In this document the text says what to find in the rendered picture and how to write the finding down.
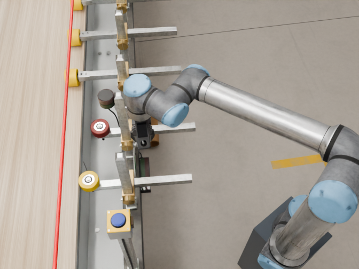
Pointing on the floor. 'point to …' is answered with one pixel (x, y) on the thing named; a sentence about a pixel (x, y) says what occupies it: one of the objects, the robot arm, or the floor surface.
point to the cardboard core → (155, 134)
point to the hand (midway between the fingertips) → (143, 144)
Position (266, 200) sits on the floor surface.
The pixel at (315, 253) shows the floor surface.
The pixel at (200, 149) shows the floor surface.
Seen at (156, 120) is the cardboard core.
